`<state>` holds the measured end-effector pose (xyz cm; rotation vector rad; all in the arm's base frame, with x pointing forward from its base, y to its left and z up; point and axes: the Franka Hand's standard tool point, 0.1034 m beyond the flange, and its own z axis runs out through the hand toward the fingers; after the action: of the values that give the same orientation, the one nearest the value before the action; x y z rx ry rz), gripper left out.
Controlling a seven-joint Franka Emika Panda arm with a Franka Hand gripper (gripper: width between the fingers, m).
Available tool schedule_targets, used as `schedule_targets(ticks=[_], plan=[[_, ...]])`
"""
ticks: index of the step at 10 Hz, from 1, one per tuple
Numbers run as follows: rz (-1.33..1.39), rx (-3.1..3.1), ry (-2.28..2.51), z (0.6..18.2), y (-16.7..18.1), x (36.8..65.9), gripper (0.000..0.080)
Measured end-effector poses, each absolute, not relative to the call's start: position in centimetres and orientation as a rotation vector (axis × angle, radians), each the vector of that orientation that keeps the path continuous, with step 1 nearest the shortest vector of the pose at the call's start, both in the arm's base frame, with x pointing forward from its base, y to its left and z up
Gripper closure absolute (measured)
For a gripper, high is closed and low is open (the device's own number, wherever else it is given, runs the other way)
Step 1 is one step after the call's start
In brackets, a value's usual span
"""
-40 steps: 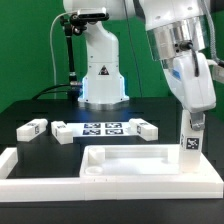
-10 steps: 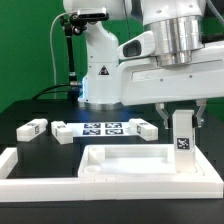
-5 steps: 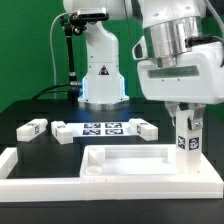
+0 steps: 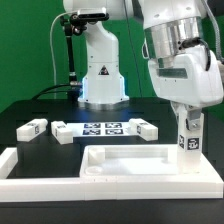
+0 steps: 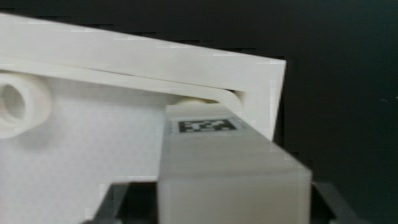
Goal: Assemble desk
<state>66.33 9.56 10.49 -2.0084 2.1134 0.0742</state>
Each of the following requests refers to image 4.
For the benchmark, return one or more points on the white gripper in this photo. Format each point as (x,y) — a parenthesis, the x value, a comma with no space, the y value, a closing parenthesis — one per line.
(188,82)

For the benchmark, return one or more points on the white desk top tray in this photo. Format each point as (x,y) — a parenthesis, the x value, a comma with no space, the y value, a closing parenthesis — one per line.
(155,162)

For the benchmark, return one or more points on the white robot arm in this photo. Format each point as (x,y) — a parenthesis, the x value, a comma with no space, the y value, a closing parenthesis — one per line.
(163,28)

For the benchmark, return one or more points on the marker tag sheet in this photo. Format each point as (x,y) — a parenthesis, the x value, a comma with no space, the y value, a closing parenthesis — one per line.
(100,129)

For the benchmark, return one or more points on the camera on stand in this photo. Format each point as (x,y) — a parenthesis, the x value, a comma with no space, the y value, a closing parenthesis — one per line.
(95,14)

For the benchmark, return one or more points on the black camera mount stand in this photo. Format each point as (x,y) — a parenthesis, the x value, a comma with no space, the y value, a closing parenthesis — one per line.
(70,50)

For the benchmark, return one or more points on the white U-shaped frame fence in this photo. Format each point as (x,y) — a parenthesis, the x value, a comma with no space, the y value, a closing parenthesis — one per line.
(95,188)

